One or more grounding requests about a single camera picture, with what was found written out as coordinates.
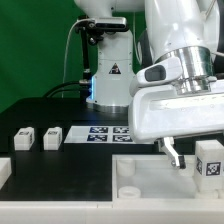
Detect white front rail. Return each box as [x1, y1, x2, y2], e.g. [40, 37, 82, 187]
[0, 200, 224, 224]

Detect black camera on mount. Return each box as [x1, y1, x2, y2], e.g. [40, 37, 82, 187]
[87, 17, 128, 32]

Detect black cables at base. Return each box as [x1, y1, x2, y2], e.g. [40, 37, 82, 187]
[42, 79, 93, 99]

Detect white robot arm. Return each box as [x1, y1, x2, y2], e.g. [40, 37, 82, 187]
[74, 0, 224, 168]

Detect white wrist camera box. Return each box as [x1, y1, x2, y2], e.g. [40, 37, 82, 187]
[129, 57, 183, 96]

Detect white square table top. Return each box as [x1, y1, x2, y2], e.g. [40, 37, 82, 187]
[112, 155, 224, 200]

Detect white cable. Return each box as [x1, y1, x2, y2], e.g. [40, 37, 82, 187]
[61, 18, 93, 98]

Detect white sheet with tags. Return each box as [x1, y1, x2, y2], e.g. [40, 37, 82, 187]
[63, 125, 155, 145]

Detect white left obstacle block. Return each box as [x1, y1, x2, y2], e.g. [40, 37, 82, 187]
[0, 158, 12, 189]

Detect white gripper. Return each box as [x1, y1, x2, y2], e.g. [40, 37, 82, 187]
[128, 80, 224, 169]

